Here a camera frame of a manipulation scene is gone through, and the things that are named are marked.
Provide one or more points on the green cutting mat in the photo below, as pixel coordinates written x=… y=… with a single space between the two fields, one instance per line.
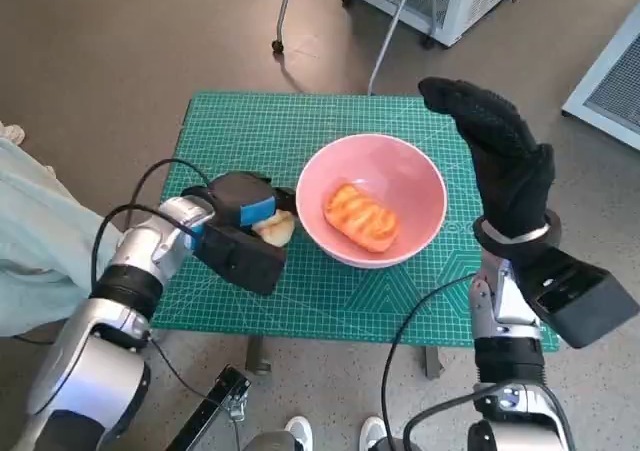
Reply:
x=325 y=301

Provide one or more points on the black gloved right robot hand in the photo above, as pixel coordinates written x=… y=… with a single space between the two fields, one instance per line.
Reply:
x=510 y=176

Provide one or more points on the black bar with metal clamp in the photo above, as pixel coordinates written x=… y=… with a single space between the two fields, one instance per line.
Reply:
x=227 y=383

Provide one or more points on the long glazed toy bread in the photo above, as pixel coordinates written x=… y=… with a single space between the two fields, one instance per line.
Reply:
x=360 y=216

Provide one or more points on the white mesh panel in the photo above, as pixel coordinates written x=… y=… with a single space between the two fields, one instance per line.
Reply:
x=615 y=81

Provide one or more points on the white mesh cabinet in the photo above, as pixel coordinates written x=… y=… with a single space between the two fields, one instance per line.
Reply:
x=475 y=1

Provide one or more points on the round toy bread bun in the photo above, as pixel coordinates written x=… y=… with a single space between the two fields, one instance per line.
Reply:
x=277 y=232

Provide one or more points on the pink bowl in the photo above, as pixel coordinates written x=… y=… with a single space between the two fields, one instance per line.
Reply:
x=400 y=171

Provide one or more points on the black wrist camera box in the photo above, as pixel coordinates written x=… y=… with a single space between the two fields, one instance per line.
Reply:
x=585 y=296
x=240 y=261

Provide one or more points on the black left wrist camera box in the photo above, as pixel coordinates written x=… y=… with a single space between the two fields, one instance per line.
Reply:
x=240 y=261

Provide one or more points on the person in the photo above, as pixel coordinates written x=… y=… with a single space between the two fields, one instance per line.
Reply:
x=40 y=221

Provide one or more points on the grey table leg bracket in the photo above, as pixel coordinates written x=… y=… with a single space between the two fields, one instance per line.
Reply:
x=434 y=363
x=259 y=356

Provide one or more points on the grey metal chair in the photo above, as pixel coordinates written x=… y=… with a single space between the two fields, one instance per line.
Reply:
x=399 y=21

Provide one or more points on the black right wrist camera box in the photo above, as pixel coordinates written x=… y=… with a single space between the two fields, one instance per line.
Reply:
x=585 y=296

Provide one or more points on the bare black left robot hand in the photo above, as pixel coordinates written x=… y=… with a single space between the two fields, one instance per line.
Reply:
x=240 y=191

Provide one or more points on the white shoe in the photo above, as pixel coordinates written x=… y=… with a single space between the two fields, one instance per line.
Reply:
x=299 y=431
x=375 y=431

